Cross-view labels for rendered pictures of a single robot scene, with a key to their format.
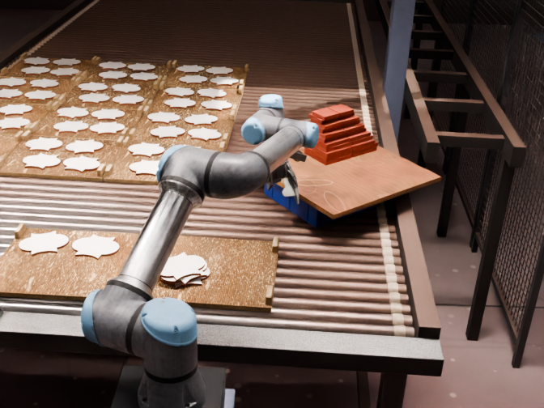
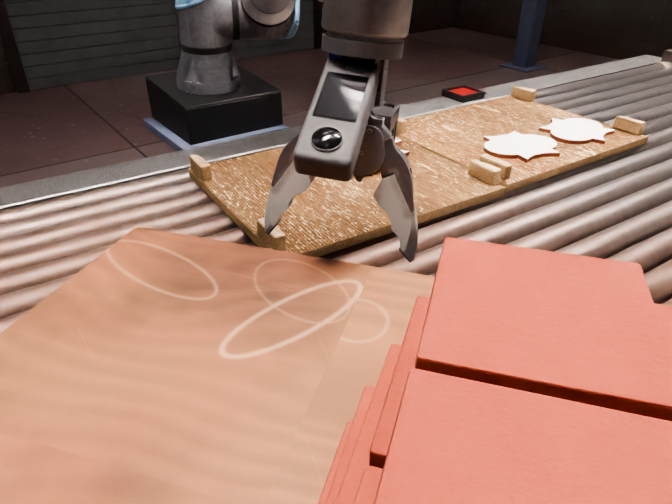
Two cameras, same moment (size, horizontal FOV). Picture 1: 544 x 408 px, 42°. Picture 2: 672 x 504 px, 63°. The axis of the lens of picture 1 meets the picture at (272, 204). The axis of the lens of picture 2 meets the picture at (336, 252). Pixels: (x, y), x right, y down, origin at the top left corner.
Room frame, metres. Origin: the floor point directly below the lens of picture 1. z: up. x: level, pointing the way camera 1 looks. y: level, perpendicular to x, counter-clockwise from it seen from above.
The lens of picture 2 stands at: (2.43, -0.31, 1.31)
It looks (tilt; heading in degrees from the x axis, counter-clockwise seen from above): 32 degrees down; 145
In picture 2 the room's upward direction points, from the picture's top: straight up
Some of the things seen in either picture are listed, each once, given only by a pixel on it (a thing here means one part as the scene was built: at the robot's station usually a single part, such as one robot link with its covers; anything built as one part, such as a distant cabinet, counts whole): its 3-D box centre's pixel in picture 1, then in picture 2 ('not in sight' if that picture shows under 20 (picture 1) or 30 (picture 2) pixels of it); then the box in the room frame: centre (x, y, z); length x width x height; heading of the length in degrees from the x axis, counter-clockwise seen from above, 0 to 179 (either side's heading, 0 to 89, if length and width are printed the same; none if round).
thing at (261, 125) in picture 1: (263, 128); not in sight; (1.94, 0.03, 1.31); 0.11 x 0.11 x 0.08; 68
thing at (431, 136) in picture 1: (414, 125); not in sight; (4.03, -0.86, 0.51); 2.98 x 0.39 x 1.02; 177
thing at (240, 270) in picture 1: (206, 269); (341, 181); (1.75, 0.19, 0.93); 0.41 x 0.35 x 0.02; 87
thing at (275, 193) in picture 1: (322, 187); not in sight; (2.24, -0.18, 0.97); 0.31 x 0.31 x 0.10; 37
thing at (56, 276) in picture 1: (68, 262); (509, 134); (1.76, 0.60, 0.93); 0.41 x 0.35 x 0.02; 88
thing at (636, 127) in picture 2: (19, 230); (629, 124); (1.90, 0.79, 0.95); 0.06 x 0.02 x 0.03; 178
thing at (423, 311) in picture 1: (376, 91); not in sight; (3.50, -0.52, 0.90); 4.04 x 0.06 x 0.10; 177
